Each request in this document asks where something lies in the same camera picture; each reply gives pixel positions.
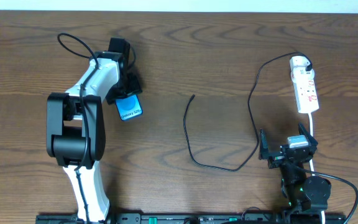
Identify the white USB charger plug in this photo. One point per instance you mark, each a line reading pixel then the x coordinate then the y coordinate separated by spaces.
pixel 300 61

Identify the blue Galaxy S25 smartphone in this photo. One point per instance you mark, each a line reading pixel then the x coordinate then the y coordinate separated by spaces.
pixel 129 108

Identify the white power strip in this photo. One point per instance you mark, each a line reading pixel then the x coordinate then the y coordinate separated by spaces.
pixel 305 90

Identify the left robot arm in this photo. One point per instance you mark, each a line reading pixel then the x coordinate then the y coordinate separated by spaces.
pixel 75 132

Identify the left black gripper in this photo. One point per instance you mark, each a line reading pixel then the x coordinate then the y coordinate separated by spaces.
pixel 128 91

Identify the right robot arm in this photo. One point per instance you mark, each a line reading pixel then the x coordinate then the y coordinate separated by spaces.
pixel 307 195

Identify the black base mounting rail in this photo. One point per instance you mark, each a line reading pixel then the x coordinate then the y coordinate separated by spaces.
pixel 136 218

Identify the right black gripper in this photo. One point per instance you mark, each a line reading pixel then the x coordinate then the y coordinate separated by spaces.
pixel 286 154

